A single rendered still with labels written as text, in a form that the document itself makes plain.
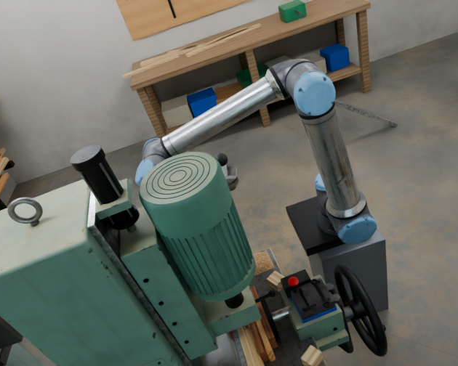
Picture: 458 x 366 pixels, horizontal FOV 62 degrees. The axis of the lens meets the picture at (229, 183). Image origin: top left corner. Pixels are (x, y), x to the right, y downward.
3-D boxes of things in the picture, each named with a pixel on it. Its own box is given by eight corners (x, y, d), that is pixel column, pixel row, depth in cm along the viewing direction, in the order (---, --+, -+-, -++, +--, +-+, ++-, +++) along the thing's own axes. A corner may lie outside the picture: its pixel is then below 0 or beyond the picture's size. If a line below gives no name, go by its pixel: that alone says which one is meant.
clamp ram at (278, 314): (300, 331, 107) (294, 314, 102) (275, 341, 107) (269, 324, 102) (288, 306, 114) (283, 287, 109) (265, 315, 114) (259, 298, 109)
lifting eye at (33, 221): (49, 220, 73) (30, 195, 69) (20, 232, 73) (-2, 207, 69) (51, 215, 74) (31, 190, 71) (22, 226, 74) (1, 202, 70)
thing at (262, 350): (270, 360, 104) (266, 351, 101) (263, 362, 104) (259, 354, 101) (244, 289, 124) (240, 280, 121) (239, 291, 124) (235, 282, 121)
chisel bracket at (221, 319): (263, 322, 104) (256, 304, 99) (215, 341, 103) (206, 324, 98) (255, 301, 110) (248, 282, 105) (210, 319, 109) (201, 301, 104)
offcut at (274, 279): (268, 285, 123) (266, 278, 120) (277, 277, 124) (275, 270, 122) (278, 292, 120) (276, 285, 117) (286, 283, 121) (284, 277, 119)
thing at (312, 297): (337, 309, 103) (335, 298, 100) (299, 324, 103) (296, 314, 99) (316, 274, 114) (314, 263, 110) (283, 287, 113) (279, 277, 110)
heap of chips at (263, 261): (275, 267, 128) (272, 262, 126) (240, 281, 127) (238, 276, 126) (267, 250, 134) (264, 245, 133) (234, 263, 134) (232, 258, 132)
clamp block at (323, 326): (346, 330, 107) (343, 312, 102) (302, 348, 107) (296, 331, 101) (323, 290, 119) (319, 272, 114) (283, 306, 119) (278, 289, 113)
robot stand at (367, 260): (314, 282, 224) (299, 217, 192) (362, 266, 224) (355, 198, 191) (334, 327, 200) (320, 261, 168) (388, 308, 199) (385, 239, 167)
